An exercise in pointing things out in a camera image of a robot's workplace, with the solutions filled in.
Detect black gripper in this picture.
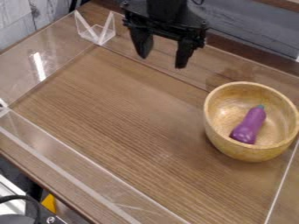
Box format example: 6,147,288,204
121,0,209,69

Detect purple toy eggplant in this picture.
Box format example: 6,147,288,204
230,105,268,144

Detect light wooden bowl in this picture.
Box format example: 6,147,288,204
204,81,299,163

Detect yellow black device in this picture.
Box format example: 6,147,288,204
41,193,67,224

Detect clear acrylic corner bracket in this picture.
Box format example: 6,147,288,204
74,11,117,46

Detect clear acrylic barrier wall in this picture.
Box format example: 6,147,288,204
0,5,299,224

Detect black cable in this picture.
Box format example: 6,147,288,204
0,194,43,224

